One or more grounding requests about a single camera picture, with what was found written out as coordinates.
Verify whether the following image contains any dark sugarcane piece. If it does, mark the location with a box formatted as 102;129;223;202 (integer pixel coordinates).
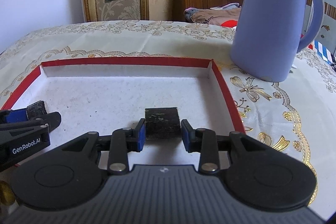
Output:
145;107;181;140
26;100;48;120

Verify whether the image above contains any red shallow cardboard box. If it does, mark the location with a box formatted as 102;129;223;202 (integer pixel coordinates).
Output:
2;57;244;154

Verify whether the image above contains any floral cream tablecloth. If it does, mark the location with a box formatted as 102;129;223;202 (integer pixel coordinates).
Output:
1;20;335;218

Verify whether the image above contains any blue electric kettle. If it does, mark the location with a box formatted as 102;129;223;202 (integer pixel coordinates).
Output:
230;0;324;82

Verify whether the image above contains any patterned pillow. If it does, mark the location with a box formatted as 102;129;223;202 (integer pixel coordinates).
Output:
184;3;241;28

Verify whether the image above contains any colourful striped bedding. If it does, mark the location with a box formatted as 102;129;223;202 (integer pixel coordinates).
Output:
308;40;335;71

